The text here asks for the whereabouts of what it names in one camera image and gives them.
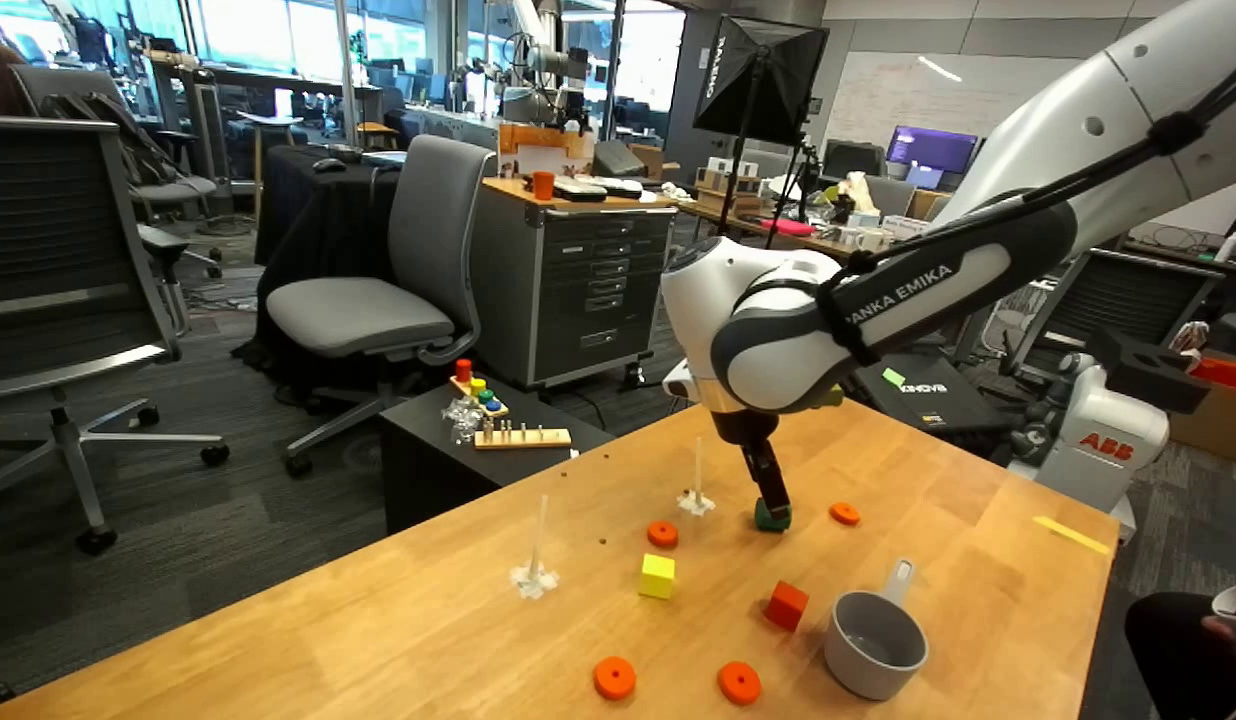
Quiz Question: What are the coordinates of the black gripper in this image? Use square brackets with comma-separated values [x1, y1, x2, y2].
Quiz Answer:
[713, 404, 796, 530]

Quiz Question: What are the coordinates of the red wooden block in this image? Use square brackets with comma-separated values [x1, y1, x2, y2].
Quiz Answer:
[762, 581, 812, 636]

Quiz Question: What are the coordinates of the yellow wooden block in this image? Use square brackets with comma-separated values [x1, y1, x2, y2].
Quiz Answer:
[638, 554, 680, 604]

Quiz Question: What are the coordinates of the white ABB robot base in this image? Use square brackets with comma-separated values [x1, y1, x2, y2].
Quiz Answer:
[1033, 354, 1172, 515]

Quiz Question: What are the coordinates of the white peg on tape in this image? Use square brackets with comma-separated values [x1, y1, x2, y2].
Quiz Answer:
[507, 492, 564, 604]
[675, 431, 719, 522]

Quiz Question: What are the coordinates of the black case with green label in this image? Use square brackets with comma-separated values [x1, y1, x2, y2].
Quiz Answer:
[862, 354, 1019, 438]

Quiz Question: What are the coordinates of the wooden office desk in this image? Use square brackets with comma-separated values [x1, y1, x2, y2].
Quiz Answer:
[675, 194, 912, 264]

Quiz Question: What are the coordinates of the grey drawer cabinet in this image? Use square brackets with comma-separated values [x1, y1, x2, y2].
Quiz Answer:
[470, 176, 686, 397]

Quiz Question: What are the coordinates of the colourful stacking toy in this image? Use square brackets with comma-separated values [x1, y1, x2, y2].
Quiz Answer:
[443, 357, 512, 423]

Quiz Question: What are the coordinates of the yellow tape strip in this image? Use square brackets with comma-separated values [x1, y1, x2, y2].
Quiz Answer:
[1033, 512, 1116, 562]

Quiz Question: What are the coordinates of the clear plastic bag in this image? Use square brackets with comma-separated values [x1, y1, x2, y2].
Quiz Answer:
[441, 397, 493, 440]

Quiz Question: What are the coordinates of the black light stand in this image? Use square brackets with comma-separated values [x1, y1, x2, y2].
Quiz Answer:
[713, 94, 790, 257]

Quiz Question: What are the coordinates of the black low side table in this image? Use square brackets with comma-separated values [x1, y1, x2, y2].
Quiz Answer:
[378, 375, 620, 537]

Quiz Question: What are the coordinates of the purple screen monitor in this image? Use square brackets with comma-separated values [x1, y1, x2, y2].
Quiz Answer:
[884, 121, 984, 194]

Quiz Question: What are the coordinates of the black softbox light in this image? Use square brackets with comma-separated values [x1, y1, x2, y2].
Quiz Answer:
[691, 13, 834, 147]

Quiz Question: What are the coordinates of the orange and white box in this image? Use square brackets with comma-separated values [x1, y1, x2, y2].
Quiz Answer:
[493, 118, 592, 179]

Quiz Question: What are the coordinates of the grey padded office chair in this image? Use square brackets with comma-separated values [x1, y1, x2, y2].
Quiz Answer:
[261, 132, 502, 481]

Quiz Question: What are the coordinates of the brown cardboard box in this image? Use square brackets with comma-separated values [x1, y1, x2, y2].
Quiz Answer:
[1169, 375, 1236, 472]

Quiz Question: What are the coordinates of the black swivel chair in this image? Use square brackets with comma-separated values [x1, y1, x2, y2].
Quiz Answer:
[1125, 590, 1236, 720]

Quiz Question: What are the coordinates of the black draped table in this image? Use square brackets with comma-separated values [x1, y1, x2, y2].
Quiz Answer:
[234, 136, 414, 394]

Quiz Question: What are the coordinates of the black mesh office chair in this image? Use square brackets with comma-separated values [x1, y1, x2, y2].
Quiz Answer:
[0, 114, 234, 562]

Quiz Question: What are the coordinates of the grey mesh office chair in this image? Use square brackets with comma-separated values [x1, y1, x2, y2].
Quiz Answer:
[13, 59, 234, 288]

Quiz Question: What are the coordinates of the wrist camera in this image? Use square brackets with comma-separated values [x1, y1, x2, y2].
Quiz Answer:
[662, 357, 699, 404]

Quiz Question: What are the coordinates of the white wall whiteboard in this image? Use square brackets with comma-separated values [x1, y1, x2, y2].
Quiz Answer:
[830, 54, 1061, 136]

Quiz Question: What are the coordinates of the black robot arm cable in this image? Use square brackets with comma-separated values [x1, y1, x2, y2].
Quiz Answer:
[830, 54, 1236, 293]

